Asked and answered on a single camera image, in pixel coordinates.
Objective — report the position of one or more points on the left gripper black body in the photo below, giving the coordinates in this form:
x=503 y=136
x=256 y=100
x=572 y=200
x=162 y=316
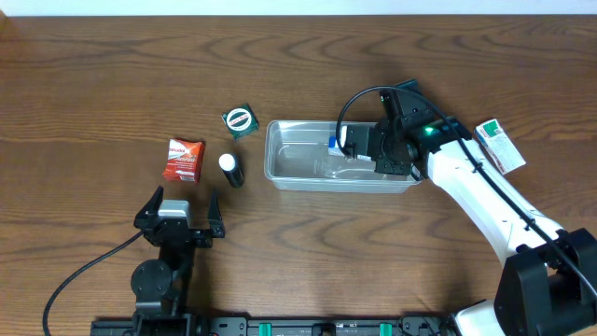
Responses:
x=201 y=241

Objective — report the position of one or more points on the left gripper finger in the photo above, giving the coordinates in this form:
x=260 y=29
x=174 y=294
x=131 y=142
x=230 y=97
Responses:
x=214 y=215
x=151 y=208

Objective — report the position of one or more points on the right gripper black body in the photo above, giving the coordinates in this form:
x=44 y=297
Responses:
x=357 y=141

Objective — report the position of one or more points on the blue white drink mix box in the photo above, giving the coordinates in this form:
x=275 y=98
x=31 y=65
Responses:
x=334 y=150

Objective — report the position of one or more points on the white green medicine packet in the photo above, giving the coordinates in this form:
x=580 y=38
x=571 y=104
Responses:
x=505 y=155

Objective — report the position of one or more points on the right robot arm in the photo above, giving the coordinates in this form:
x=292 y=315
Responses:
x=548 y=280

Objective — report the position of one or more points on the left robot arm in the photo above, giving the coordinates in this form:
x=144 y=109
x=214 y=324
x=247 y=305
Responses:
x=161 y=285

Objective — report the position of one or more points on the clear plastic container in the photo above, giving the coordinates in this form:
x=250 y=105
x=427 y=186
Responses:
x=296 y=158

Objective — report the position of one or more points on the red orange medicine box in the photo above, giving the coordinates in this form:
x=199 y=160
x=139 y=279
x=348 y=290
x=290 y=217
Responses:
x=184 y=161

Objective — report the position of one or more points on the black bottle white cap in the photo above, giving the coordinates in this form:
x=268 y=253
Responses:
x=231 y=169

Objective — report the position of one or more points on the green square box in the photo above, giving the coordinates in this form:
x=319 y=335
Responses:
x=241 y=121

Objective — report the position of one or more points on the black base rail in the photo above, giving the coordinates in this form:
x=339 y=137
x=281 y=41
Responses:
x=275 y=326

